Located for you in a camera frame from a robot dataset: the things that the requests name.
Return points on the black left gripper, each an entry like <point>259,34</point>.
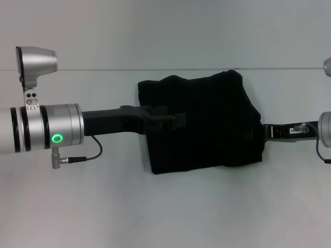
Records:
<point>113,121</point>

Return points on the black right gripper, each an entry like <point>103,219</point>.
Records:
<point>292,131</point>

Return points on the black t-shirt with white print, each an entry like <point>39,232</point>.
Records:
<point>207,124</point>

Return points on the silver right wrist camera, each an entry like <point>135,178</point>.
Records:
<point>328,67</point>

